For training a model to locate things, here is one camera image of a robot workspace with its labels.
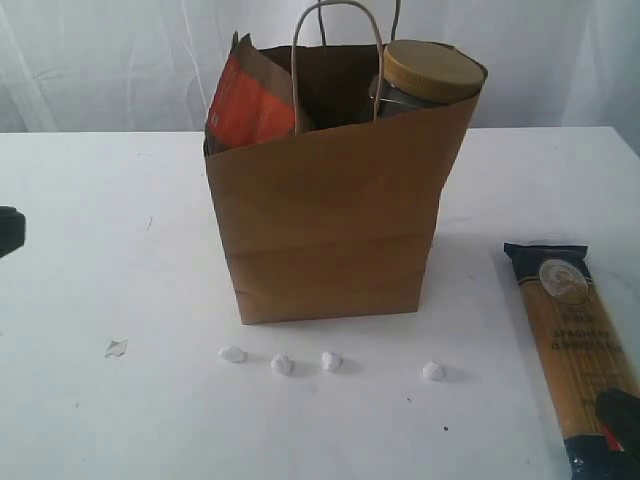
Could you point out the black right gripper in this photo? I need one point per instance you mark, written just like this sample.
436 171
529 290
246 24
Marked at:
618 411

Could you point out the brown paper shopping bag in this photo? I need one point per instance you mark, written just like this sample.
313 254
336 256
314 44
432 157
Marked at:
337 221

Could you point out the nut jar gold lid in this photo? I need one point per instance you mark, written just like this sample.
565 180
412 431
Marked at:
419 74

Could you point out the brown kraft pouch orange label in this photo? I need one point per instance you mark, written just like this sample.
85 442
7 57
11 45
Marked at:
253 101

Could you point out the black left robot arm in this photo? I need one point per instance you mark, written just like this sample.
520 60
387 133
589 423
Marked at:
12 230

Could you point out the spaghetti packet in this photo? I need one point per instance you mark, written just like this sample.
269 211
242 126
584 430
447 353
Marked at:
577 344

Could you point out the small torn paper scrap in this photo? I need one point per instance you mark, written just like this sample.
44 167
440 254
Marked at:
116 348

